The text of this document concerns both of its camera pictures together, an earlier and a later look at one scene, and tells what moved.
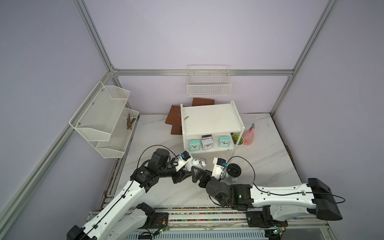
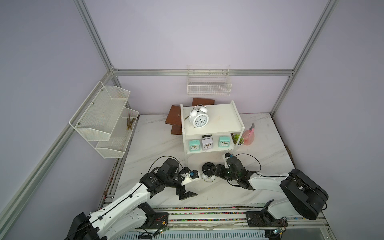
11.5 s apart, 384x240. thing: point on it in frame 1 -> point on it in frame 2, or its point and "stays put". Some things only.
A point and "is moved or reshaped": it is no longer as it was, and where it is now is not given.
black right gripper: (207, 174) -> (219, 171)
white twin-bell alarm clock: (199, 162) -> (199, 117)
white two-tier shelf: (211, 127) stays put
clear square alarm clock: (207, 138) stays put
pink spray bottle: (248, 135) stays put
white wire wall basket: (208, 80) stays put
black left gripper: (180, 176) -> (185, 195)
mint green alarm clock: (224, 141) stays put
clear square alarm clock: (207, 142) stays put
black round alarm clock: (233, 170) is moved or reshaped
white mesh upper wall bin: (97, 116) stays put
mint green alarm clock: (194, 145) stays put
